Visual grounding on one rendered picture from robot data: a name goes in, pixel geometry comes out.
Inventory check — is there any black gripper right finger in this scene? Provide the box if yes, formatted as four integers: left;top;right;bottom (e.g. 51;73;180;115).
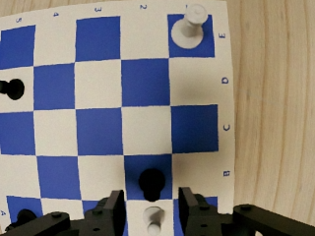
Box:
178;187;315;236

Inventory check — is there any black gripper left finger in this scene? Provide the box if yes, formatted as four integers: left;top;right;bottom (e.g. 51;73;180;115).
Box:
0;190;126;236

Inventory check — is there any blue and white chessboard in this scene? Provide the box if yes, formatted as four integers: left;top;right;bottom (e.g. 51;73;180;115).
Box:
0;0;235;236

